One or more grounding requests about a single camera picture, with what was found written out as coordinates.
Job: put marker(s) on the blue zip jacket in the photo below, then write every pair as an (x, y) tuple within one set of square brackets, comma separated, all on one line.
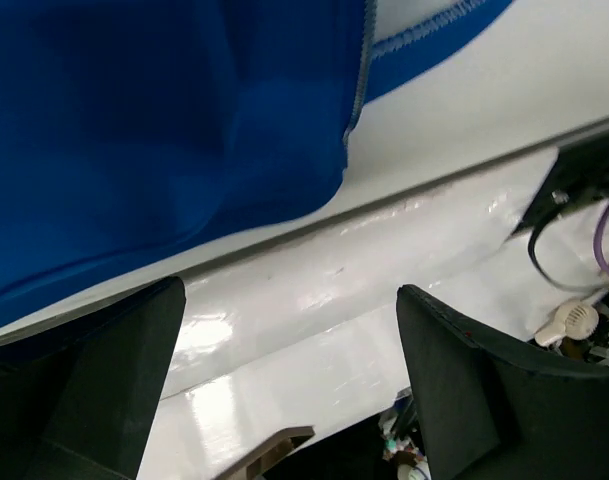
[(131, 131)]

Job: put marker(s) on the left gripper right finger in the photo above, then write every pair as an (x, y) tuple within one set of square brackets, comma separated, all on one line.
[(491, 406)]

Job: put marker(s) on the shiny white tape sheet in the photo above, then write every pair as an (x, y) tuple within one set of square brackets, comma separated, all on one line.
[(306, 334)]

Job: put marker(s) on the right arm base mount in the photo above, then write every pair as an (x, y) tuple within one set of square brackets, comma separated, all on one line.
[(578, 178)]

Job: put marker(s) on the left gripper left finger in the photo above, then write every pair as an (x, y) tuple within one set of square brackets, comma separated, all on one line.
[(77, 401)]

